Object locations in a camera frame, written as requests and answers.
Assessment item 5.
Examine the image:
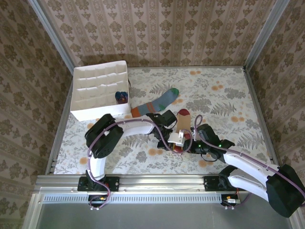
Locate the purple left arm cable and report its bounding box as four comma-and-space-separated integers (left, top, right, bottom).
86, 118, 183, 212

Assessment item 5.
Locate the white divided organizer box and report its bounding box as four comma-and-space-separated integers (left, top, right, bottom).
70, 60, 132, 122

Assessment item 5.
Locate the aluminium frame corner post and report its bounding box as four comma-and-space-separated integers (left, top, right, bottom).
28, 0, 75, 72
243, 0, 291, 70

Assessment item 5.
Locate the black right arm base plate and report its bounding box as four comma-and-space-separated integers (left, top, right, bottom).
204, 176, 248, 191

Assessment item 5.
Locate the black cable loop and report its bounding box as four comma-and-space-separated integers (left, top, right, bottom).
199, 152, 219, 166

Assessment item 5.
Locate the blue sock with green toe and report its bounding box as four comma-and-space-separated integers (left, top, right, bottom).
130, 87, 180, 118

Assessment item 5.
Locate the aluminium front frame rail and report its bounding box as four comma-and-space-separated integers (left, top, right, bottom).
35, 175, 296, 194

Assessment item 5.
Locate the aluminium table side rail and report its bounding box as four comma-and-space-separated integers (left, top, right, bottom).
242, 66, 280, 164
46, 69, 74, 175

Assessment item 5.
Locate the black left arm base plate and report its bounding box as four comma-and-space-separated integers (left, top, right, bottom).
78, 176, 120, 192

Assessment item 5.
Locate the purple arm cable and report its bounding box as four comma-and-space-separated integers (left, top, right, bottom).
86, 118, 183, 212
193, 115, 305, 212

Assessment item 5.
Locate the slotted grey cable duct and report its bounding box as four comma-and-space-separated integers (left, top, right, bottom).
42, 193, 223, 204

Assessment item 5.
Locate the purple sock with teal toe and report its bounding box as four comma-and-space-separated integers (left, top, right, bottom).
115, 91, 129, 104

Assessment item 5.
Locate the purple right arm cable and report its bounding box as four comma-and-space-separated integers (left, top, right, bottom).
193, 115, 305, 212

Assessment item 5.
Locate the floral printed tablecloth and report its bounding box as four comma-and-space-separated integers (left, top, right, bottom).
54, 66, 272, 175

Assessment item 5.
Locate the beige sock with maroon toe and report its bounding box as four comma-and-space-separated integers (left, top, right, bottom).
173, 108, 193, 153

